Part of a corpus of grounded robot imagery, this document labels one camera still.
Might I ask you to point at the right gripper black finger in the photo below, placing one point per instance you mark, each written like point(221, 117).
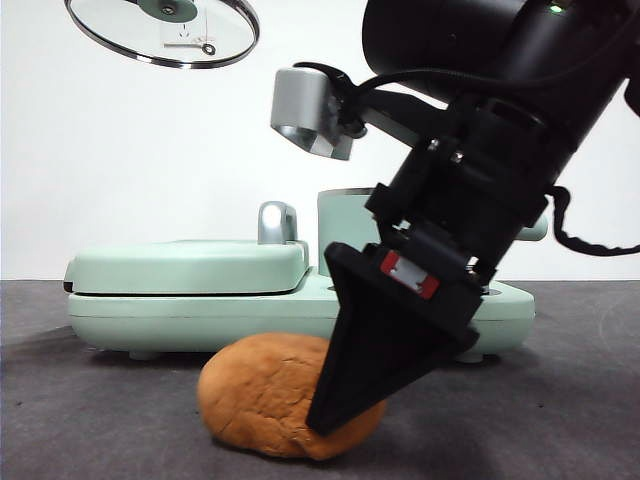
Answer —
point(370, 350)

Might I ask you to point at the brown potato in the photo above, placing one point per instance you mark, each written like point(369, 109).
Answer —
point(250, 395)

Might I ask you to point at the white wall socket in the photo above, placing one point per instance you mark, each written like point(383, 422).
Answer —
point(185, 32)

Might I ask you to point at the mint green griddle lid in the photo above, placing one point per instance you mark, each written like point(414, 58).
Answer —
point(175, 265)

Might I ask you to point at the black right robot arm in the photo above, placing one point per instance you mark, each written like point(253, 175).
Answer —
point(450, 35)

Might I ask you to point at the mint green breakfast machine base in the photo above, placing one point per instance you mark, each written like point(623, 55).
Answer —
point(200, 320)

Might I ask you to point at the mint green steamer pot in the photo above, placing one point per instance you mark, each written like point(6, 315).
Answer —
point(345, 225)

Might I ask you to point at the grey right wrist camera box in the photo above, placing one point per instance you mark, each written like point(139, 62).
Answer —
point(305, 110)

